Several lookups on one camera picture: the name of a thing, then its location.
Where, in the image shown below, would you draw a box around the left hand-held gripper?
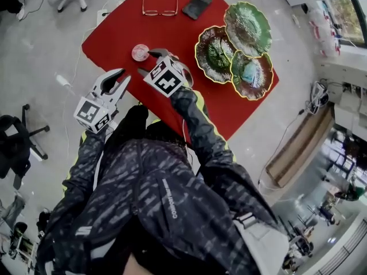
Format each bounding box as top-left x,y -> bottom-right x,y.
73,68 -> 132,133

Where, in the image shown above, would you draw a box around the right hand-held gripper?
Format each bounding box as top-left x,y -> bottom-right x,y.
136,48 -> 194,99

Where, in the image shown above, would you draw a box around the round pink container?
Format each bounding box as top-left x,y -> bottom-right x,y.
131,44 -> 150,62

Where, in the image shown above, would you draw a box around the small teal bottle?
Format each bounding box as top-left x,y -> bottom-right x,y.
242,61 -> 259,83

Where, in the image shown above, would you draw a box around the brown-rimmed leaf plate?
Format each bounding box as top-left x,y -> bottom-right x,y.
194,1 -> 274,101

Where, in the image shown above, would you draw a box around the person's right forearm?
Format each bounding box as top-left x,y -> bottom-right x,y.
170,89 -> 237,166

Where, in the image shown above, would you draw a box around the person's left forearm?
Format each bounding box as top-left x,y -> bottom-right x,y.
61,126 -> 111,200

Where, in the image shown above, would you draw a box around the red tablecloth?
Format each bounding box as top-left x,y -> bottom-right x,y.
81,0 -> 280,142

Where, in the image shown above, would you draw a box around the thin-framed eyeglasses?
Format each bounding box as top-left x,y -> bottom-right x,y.
142,0 -> 178,17

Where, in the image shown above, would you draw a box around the black smartphone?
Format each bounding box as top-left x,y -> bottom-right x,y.
182,0 -> 213,21

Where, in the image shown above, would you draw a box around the black office chair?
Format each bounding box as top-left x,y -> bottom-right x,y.
0,104 -> 51,190

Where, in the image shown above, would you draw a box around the person's dark patterned jacket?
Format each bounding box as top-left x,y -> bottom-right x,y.
34,137 -> 290,275

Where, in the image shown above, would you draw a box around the white power strip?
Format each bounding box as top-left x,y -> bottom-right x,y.
305,80 -> 330,115

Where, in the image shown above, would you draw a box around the brown wooden floor board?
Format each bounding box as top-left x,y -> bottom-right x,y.
265,107 -> 335,188

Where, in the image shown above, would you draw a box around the black-framed window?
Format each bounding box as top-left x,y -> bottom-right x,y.
326,0 -> 367,48

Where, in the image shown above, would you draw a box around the grey backpack strap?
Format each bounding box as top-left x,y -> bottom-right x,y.
233,212 -> 290,275

